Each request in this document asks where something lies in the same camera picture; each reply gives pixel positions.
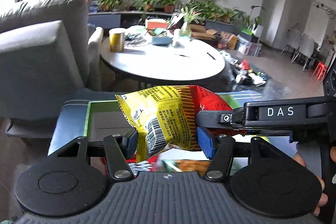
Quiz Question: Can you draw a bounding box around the red yellow snack bag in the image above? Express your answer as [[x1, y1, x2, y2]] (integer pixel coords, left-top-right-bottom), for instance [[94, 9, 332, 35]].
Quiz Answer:
[[116, 85, 240, 162]]

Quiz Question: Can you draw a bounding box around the green peanut snack bag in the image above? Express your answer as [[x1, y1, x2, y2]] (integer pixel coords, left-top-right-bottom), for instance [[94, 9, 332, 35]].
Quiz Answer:
[[155, 159, 210, 176]]

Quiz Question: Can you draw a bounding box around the person right hand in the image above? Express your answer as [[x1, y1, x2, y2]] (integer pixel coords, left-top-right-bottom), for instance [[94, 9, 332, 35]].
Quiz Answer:
[[293, 147, 336, 217]]

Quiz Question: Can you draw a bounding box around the green cardboard box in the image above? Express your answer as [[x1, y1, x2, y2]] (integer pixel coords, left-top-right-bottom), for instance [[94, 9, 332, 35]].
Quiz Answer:
[[83, 92, 271, 146]]

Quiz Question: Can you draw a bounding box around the red snack bag in box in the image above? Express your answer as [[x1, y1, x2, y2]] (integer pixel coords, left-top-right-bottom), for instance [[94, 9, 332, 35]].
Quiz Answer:
[[126, 156, 163, 177]]

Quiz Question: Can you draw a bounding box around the red stool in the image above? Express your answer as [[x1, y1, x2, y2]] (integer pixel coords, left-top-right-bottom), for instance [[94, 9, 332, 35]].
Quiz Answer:
[[313, 62, 327, 81]]

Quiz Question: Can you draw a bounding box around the round white table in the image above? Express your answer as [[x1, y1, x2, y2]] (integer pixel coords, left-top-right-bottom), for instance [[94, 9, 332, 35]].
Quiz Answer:
[[100, 39, 226, 83]]

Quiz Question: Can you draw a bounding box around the blue snack basket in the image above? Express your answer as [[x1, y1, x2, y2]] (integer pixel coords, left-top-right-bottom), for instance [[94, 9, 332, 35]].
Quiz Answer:
[[151, 36, 173, 46]]

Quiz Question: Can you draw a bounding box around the grey sofa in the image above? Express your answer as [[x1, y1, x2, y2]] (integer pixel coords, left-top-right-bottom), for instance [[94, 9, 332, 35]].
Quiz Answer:
[[1, 0, 104, 139]]

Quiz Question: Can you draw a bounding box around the open cardboard box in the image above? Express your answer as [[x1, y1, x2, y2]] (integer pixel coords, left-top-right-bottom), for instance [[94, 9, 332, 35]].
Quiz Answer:
[[190, 24, 217, 40]]

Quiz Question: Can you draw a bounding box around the spider plant in vase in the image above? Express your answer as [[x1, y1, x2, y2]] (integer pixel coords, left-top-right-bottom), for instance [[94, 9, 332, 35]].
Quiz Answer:
[[179, 4, 202, 38]]

